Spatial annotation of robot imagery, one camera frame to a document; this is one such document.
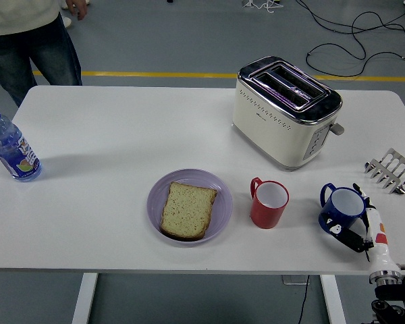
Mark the person's hand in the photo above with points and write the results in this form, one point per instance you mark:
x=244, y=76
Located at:
x=77, y=7

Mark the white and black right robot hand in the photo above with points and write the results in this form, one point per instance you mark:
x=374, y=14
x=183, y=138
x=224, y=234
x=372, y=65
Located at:
x=379, y=253

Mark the blue enamel cup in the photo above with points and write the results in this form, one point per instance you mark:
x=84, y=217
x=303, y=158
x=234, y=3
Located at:
x=339, y=216

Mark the red enamel cup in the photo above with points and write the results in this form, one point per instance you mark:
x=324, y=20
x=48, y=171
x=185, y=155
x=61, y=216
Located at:
x=266, y=217

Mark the slice of toast bread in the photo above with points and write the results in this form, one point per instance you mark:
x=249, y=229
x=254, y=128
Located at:
x=189, y=211

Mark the white table leg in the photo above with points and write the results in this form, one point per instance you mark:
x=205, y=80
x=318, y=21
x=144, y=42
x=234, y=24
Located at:
x=332, y=300
x=84, y=300

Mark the person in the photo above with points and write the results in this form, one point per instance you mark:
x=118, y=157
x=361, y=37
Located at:
x=20, y=50

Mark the grey box under table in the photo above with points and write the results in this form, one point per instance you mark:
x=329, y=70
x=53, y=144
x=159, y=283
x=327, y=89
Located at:
x=292, y=280

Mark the silver metal toast rack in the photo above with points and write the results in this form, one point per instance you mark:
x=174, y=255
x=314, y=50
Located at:
x=396, y=162

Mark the plastic bottle with blue cap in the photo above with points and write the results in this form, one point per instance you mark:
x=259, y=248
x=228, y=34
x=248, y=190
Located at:
x=13, y=152

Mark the cream and chrome toaster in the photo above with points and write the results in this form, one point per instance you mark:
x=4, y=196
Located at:
x=266, y=135

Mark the purple round plate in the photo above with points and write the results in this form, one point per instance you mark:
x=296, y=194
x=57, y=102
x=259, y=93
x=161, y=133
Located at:
x=223, y=202

